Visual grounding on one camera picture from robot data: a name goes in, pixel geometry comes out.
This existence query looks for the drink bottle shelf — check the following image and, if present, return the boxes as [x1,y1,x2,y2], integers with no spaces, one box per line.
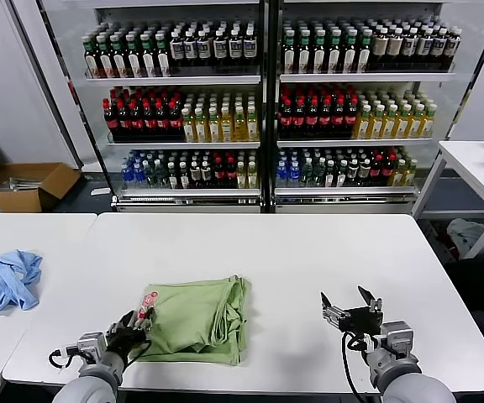
[93,0,271,213]

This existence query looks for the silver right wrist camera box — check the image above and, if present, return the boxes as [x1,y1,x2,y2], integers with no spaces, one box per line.
[378,320,415,350]

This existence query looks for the white side table with legs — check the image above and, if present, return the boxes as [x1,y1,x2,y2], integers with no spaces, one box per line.
[412,139,484,261]

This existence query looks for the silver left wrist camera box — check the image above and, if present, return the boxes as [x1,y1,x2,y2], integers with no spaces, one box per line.
[76,331,108,359]

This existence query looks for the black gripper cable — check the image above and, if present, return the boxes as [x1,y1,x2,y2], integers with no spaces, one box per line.
[341,330,367,400]
[123,338,154,367]

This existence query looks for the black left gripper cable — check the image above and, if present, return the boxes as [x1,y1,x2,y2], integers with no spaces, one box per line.
[123,338,154,367]

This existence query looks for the open brown cardboard box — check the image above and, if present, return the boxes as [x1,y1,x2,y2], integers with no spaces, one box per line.
[0,161,82,212]

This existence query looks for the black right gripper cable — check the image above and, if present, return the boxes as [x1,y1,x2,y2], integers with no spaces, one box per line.
[341,330,367,400]

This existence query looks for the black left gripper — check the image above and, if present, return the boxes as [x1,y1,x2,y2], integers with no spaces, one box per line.
[105,309,155,352]

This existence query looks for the black-framed glass fridge door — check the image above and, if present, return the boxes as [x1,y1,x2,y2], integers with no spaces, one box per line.
[35,0,117,207]
[413,0,484,207]

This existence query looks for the metal shelf with bottles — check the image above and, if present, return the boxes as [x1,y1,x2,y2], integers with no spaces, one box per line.
[269,0,440,213]

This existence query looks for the black left camera cable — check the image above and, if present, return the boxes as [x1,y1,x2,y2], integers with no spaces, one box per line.
[48,346,79,369]

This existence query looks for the dark tea bottle green cap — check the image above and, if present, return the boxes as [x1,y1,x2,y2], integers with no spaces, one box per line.
[328,28,344,73]
[112,33,128,78]
[82,34,99,79]
[140,32,157,77]
[312,29,329,73]
[155,32,171,77]
[282,29,297,73]
[126,33,143,77]
[97,34,113,78]
[358,28,374,71]
[343,28,359,72]
[297,29,313,73]

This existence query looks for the light green printed polo shirt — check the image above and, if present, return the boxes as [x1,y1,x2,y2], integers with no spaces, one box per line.
[134,275,254,365]

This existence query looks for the pile of mixed clothes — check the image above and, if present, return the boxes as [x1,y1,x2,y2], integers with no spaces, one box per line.
[446,217,484,259]

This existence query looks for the dark bottle beige label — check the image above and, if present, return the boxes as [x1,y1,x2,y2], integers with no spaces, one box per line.
[372,27,388,71]
[387,26,403,71]

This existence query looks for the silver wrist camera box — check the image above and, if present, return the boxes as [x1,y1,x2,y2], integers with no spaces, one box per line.
[76,331,108,359]
[378,320,415,350]

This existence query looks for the dark bottle navy label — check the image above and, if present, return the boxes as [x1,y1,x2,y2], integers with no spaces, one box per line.
[432,26,448,71]
[242,23,258,66]
[197,29,213,66]
[446,26,463,71]
[418,26,434,71]
[228,27,244,66]
[170,29,186,66]
[213,28,229,66]
[402,26,418,71]
[183,29,199,66]

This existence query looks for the light blue crumpled shirt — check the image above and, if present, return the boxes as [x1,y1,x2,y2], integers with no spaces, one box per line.
[0,249,44,314]

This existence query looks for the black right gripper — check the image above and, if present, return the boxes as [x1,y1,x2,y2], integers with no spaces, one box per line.
[320,285,384,337]

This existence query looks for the grey metal parts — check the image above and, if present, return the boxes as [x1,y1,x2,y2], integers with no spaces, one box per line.
[8,175,45,191]

